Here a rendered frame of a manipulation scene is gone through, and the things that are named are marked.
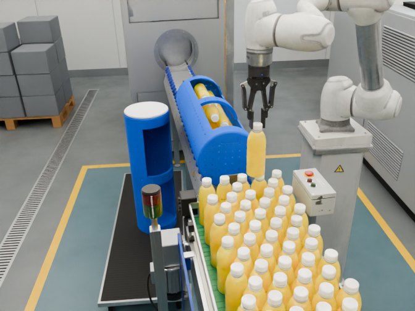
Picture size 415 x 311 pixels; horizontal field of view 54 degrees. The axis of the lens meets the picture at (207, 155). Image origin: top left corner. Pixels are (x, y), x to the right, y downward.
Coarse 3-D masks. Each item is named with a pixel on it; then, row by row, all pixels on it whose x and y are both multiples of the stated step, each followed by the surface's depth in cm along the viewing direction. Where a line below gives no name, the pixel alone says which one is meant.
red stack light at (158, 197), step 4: (160, 192) 133; (144, 196) 132; (148, 196) 131; (152, 196) 131; (156, 196) 132; (160, 196) 134; (144, 200) 133; (148, 200) 132; (152, 200) 132; (156, 200) 132; (160, 200) 134; (144, 204) 134; (148, 204) 132; (152, 204) 132; (156, 204) 133
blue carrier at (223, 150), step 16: (192, 80) 249; (208, 80) 250; (176, 96) 257; (192, 96) 227; (192, 112) 212; (192, 128) 201; (208, 128) 186; (224, 128) 181; (240, 128) 184; (192, 144) 196; (208, 144) 179; (224, 144) 180; (240, 144) 182; (208, 160) 182; (224, 160) 184; (240, 160) 185; (208, 176) 186
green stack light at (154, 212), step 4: (160, 204) 134; (144, 208) 135; (148, 208) 133; (152, 208) 133; (156, 208) 134; (160, 208) 135; (144, 212) 136; (148, 212) 134; (152, 212) 134; (156, 212) 134; (160, 212) 135; (148, 216) 135; (152, 216) 135; (156, 216) 135; (160, 216) 136
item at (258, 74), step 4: (248, 68) 142; (252, 68) 140; (256, 68) 139; (260, 68) 139; (264, 68) 139; (268, 68) 140; (248, 72) 142; (252, 72) 140; (256, 72) 139; (260, 72) 139; (264, 72) 140; (268, 72) 141; (248, 76) 143; (252, 76) 141; (256, 76) 140; (260, 76) 140; (264, 76) 140; (268, 76) 143; (248, 80) 143; (252, 80) 143; (256, 80) 143; (260, 80) 143; (264, 80) 144; (268, 80) 144; (248, 84) 143; (252, 84) 143; (260, 84) 144; (268, 84) 145; (252, 88) 144; (260, 88) 145
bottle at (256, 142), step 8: (248, 136) 154; (256, 136) 151; (264, 136) 153; (248, 144) 154; (256, 144) 152; (264, 144) 153; (248, 152) 155; (256, 152) 153; (264, 152) 155; (248, 160) 157; (256, 160) 155; (264, 160) 157; (248, 168) 158; (256, 168) 157; (264, 168) 159; (256, 176) 158
